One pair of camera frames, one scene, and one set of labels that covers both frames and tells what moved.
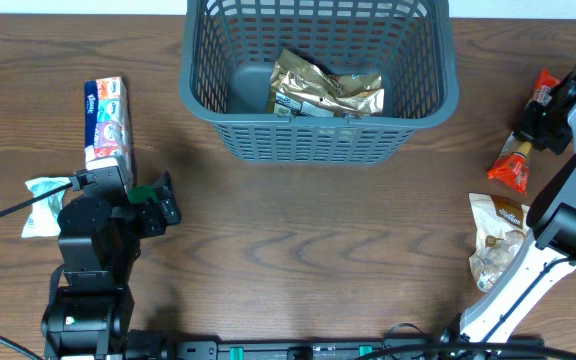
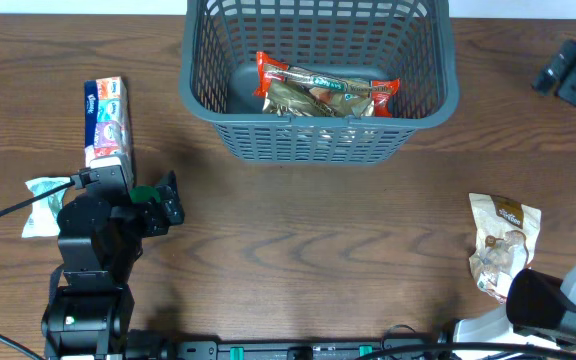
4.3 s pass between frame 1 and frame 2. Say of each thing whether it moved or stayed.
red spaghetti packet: moved
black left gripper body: stayed
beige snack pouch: stayed
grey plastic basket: stayed
